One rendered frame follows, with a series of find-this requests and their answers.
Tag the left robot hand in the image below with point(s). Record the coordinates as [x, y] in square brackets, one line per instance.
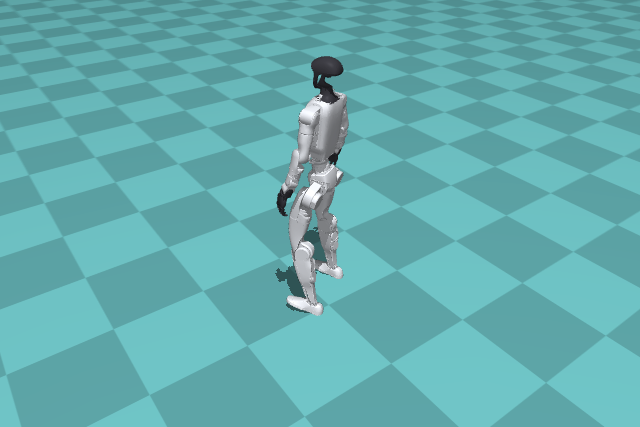
[282, 199]

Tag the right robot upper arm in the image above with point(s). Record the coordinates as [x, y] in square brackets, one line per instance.
[345, 122]

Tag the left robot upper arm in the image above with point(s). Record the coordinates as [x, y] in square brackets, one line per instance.
[308, 119]

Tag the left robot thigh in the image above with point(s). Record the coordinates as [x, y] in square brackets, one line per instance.
[307, 199]

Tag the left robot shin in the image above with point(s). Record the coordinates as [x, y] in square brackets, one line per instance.
[305, 270]

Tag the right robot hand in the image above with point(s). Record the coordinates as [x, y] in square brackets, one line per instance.
[334, 157]

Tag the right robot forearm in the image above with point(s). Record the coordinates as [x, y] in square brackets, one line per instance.
[340, 142]

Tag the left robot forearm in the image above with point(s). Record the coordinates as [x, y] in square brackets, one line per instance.
[295, 171]

